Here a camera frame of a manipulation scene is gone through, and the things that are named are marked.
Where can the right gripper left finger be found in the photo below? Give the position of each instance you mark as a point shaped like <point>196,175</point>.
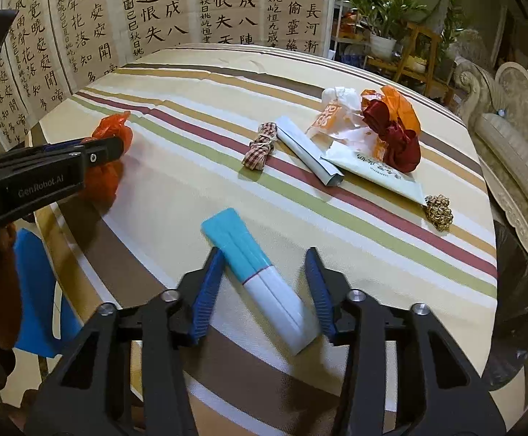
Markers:
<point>89,391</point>

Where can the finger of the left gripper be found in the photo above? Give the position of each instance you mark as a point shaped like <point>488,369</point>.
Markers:
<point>29,152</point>
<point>102,151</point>

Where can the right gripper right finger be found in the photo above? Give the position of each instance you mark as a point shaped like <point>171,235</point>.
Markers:
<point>439,392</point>

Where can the red-orange plastic bag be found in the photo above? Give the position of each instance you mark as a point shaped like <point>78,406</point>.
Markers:
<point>101,182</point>

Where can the checkered cloth bundle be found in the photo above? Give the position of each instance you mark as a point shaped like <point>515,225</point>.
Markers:
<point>260,149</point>

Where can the teal white box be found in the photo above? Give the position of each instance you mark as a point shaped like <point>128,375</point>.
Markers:
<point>276,300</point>

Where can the pale green wipes packet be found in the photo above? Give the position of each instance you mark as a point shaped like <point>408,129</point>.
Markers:
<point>375,171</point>

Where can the orange plastic bag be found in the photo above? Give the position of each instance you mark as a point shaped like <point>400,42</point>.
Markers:
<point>400,109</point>

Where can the black lined trash bin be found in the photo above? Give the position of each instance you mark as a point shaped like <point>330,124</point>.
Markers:
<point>509,340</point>

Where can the calligraphy folding screen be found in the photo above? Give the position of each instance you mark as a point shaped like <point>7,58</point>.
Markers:
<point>56,47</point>

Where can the striped tablecloth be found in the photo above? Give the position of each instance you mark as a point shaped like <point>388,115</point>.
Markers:
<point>193,112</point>

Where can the brown patterned small pouch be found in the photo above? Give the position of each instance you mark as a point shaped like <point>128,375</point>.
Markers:
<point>438,212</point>

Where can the grey white long box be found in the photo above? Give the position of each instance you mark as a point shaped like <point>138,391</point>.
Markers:
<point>308,152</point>

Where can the white orange printed bag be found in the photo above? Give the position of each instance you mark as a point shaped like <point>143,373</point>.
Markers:
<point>341,119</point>

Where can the dark red crumpled bag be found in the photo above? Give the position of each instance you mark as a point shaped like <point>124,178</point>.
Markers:
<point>402,150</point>

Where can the ornate white sofa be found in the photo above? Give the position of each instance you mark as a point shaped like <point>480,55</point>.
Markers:
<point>496,114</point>

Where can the potted plant white pot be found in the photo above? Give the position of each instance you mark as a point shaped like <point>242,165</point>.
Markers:
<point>386,20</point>

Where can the wooden plant stand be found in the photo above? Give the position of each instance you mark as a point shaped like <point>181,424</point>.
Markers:
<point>416,64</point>

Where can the tall green potted plant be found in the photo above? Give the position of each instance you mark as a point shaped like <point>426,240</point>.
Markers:
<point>453,25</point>

